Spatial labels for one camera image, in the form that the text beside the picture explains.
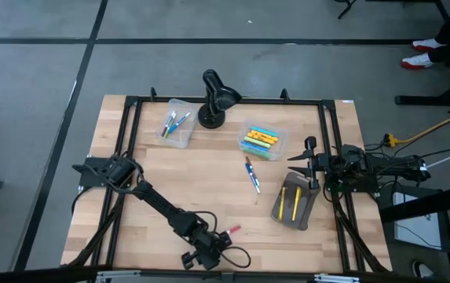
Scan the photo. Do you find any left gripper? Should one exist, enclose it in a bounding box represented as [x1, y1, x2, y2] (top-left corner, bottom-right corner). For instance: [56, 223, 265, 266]
[180, 231, 233, 272]

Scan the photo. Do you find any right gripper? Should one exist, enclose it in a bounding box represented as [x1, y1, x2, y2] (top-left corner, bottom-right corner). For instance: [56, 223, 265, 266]
[287, 135, 331, 190]

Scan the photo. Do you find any slim yellow highlighter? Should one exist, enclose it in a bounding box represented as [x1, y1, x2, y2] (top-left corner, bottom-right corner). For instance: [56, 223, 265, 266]
[290, 187, 303, 222]
[277, 186, 287, 221]

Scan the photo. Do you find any thick yellow highlighter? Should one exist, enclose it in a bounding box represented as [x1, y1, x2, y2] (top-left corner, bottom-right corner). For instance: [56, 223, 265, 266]
[246, 132, 276, 145]
[249, 129, 280, 143]

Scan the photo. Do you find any blue highlighter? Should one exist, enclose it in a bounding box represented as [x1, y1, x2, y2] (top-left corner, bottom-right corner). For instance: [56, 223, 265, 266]
[240, 140, 269, 153]
[250, 125, 279, 138]

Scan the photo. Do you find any light green highlighter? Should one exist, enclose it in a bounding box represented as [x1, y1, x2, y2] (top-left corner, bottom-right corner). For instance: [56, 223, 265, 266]
[243, 135, 273, 149]

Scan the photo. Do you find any thin green marker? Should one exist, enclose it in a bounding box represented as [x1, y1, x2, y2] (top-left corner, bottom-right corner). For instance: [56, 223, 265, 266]
[163, 113, 177, 138]

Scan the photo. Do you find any thin blue marker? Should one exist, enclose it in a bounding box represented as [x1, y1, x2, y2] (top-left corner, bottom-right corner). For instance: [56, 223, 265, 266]
[168, 112, 192, 134]

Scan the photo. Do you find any clear plastic bin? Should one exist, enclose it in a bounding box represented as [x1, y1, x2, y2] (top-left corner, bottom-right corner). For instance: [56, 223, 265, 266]
[236, 119, 291, 162]
[154, 97, 200, 149]

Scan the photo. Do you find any smoky grey plastic bin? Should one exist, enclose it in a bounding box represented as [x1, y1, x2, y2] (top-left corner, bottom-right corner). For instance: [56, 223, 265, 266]
[270, 171, 322, 232]

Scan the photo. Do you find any thick blue marker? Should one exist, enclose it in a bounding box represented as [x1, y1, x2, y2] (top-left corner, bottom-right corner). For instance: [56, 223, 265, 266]
[245, 163, 262, 195]

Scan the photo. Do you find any black gooseneck desk lamp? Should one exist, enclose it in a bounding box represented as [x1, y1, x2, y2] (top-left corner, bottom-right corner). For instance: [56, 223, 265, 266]
[196, 68, 243, 130]

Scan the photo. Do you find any white flat box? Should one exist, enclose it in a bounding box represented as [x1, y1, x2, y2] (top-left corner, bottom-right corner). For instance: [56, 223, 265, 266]
[393, 192, 444, 251]

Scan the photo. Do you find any black desk leg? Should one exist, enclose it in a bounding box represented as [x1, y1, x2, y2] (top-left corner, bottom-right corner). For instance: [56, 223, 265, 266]
[394, 50, 450, 107]

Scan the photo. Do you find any black camera cable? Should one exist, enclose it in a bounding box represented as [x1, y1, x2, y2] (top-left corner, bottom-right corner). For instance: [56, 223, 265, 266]
[192, 210, 252, 270]

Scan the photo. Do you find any black aluminium rig frame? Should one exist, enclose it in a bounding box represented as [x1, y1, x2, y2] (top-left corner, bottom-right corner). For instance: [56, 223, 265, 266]
[0, 86, 450, 283]

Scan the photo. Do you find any yellow extension cord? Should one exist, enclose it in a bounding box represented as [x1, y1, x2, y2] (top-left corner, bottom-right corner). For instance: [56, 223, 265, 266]
[383, 116, 450, 149]

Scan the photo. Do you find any white cable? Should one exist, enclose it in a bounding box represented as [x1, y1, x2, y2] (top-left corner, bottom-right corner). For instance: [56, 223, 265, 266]
[420, 140, 450, 170]

